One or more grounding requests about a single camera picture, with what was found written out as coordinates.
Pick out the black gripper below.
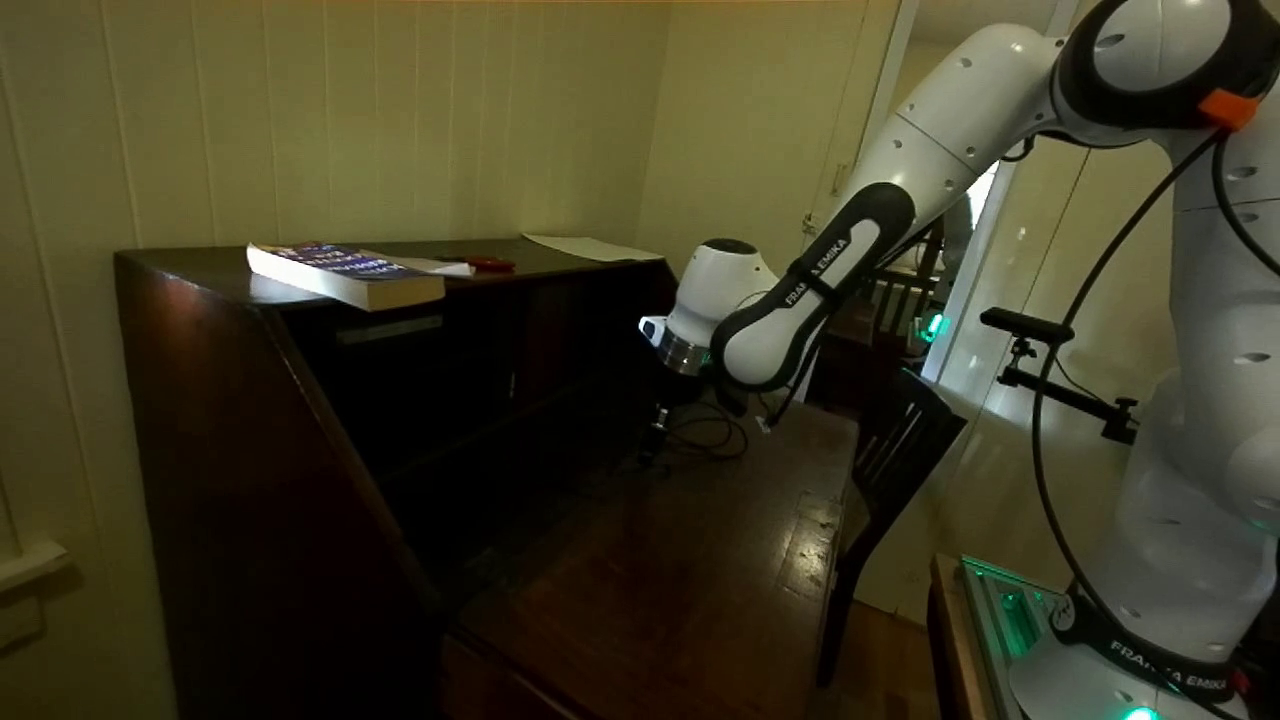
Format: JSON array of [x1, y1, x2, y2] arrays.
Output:
[[642, 354, 722, 465]]

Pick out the dark wooden chair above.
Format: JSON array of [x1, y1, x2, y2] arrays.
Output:
[[813, 364, 971, 692]]

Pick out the dark wooden secretary desk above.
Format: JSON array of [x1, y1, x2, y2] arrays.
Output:
[[113, 235, 869, 720]]

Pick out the white paper sheet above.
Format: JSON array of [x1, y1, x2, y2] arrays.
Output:
[[515, 230, 670, 270]]

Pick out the white pen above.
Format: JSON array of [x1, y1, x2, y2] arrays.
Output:
[[384, 251, 480, 281]]

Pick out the orange cable clip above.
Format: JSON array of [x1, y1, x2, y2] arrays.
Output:
[[1198, 85, 1264, 138]]

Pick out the thick paperback book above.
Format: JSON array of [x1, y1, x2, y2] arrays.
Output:
[[240, 241, 453, 315]]

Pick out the black camera on mount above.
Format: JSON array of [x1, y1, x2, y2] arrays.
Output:
[[975, 305, 1146, 447]]

